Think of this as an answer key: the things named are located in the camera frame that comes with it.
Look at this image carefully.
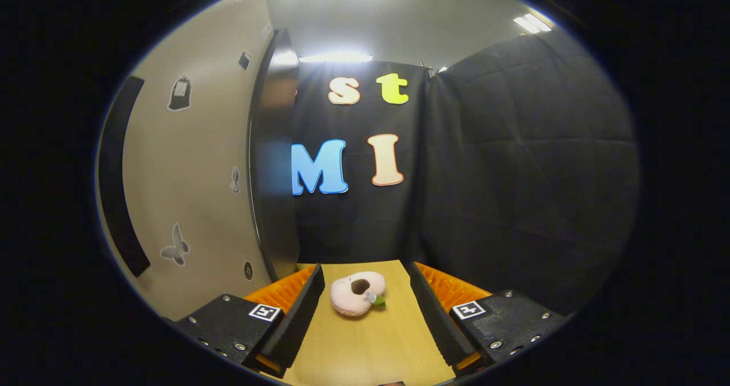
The pink plush toy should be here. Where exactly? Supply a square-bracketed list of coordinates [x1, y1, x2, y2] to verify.
[330, 271, 387, 317]

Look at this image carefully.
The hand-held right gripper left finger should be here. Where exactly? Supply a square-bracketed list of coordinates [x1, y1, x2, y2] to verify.
[173, 263, 326, 379]

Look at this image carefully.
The ceiling light panel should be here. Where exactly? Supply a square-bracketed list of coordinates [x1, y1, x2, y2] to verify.
[299, 52, 374, 63]
[513, 13, 553, 34]

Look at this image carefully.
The black door handle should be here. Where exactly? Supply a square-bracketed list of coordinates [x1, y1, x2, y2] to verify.
[98, 76, 152, 278]

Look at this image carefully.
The black backdrop cloth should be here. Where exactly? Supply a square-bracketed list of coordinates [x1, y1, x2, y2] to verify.
[291, 30, 640, 314]

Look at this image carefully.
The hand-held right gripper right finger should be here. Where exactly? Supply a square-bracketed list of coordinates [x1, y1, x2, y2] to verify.
[409, 261, 575, 376]

